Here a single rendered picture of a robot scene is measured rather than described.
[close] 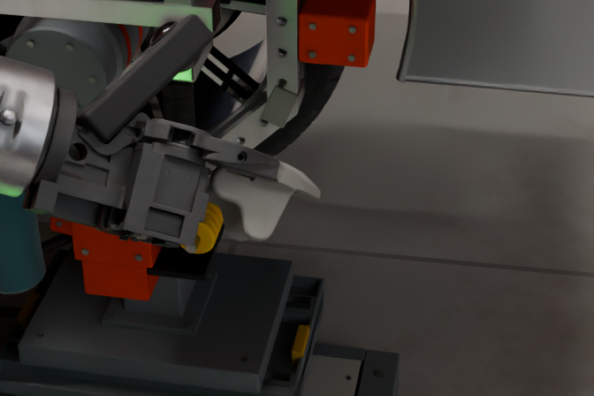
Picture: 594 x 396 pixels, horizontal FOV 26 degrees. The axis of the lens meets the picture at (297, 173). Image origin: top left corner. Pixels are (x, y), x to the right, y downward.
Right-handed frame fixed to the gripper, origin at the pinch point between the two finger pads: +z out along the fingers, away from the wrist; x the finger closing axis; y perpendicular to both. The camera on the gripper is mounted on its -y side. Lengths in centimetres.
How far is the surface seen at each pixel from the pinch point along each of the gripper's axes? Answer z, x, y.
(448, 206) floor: 101, -153, -28
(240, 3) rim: 16, -72, -32
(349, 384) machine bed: 65, -112, 14
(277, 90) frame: 22, -65, -21
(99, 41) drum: -3, -61, -19
